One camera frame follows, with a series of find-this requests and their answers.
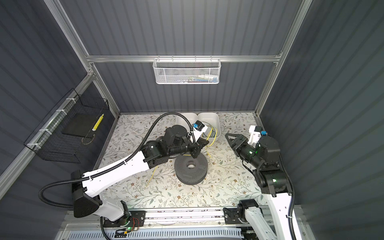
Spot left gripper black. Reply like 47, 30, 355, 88
168, 132, 209, 159

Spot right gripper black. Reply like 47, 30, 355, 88
225, 131, 261, 169

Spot yellow cable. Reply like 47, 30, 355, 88
145, 125, 218, 187

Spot white tray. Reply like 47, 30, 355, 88
175, 113, 198, 132
198, 113, 221, 138

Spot grey perforated cable spool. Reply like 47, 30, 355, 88
174, 154, 208, 186

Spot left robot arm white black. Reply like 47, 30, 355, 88
38, 112, 209, 222

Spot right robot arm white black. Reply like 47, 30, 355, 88
225, 134, 302, 240

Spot items in white basket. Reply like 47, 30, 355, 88
177, 75, 220, 84

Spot black flat pad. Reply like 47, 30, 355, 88
62, 114, 97, 138

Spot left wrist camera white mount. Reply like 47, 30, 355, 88
192, 120, 208, 141

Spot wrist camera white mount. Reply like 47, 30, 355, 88
192, 120, 208, 141
248, 126, 268, 146

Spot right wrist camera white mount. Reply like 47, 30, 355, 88
248, 126, 268, 146

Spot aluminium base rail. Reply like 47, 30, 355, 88
55, 206, 316, 240

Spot white wire mesh basket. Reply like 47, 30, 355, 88
153, 59, 222, 85

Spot black wire basket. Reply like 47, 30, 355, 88
24, 92, 112, 164

